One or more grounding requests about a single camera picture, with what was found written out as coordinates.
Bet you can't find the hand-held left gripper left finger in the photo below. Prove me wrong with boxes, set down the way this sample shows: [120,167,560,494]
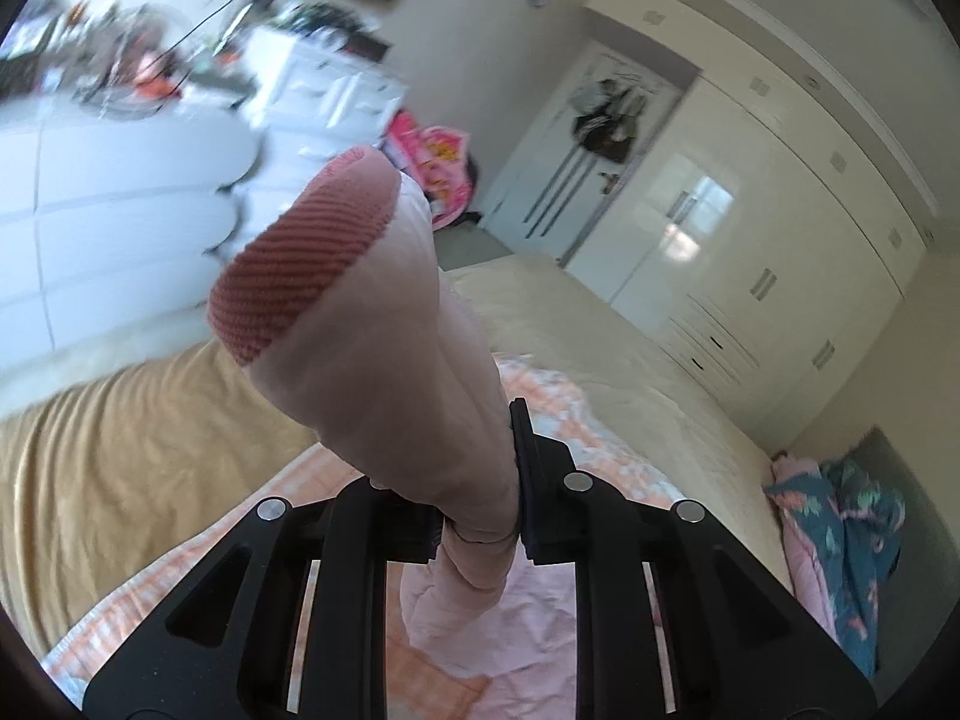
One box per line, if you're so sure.
[81,478,445,720]

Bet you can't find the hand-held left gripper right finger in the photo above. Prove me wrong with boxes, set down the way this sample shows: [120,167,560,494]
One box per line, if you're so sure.
[508,399,878,720]

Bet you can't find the pink quilted jacket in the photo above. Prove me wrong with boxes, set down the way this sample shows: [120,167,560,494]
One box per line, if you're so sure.
[206,148,676,720]

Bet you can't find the orange checked printed blanket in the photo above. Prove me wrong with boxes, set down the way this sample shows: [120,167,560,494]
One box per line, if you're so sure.
[41,358,796,720]

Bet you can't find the white door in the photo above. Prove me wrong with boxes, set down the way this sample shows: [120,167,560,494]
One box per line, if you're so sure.
[487,45,700,272]

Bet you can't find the beige bed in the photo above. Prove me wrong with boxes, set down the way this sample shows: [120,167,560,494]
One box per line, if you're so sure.
[0,251,797,691]

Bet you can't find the pink printed towel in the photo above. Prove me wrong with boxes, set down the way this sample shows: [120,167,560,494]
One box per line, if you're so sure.
[381,109,479,230]

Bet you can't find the white wardrobe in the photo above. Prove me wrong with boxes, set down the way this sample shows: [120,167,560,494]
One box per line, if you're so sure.
[583,0,940,452]

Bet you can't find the teal floral quilt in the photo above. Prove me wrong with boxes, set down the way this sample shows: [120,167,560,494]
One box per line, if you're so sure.
[763,454,906,681]

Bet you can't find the hanging dark bags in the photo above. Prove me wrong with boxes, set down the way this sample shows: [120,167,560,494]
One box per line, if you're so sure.
[570,75,650,166]

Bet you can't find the grey headboard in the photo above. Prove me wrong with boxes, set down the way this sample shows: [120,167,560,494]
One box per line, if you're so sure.
[825,424,960,707]

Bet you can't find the white petal-shaped board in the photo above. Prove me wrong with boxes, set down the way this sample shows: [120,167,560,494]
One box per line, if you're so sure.
[0,101,265,421]

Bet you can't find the white drawer chest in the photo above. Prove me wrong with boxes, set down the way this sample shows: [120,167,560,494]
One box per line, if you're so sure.
[247,24,407,170]

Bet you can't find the cluttered desk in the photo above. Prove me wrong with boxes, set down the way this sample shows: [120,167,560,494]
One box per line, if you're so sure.
[0,0,391,117]

